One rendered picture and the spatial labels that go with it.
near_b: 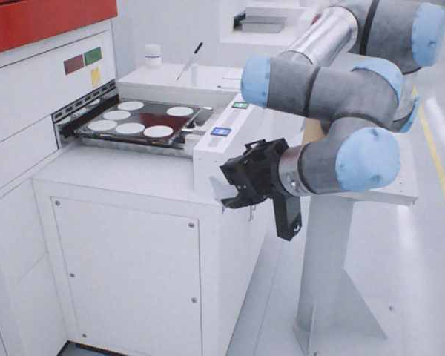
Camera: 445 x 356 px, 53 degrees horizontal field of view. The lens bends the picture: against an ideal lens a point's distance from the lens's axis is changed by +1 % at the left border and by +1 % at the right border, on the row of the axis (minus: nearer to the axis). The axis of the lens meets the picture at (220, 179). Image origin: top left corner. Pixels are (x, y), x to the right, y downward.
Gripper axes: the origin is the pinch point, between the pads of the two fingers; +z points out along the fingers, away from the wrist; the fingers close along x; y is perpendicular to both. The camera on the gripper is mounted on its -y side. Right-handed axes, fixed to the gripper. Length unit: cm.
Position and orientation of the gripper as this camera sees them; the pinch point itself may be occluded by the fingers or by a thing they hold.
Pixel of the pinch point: (224, 193)
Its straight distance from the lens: 82.4
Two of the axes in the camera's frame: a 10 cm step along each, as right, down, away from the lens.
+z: -5.7, 1.0, 8.2
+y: -5.2, -8.2, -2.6
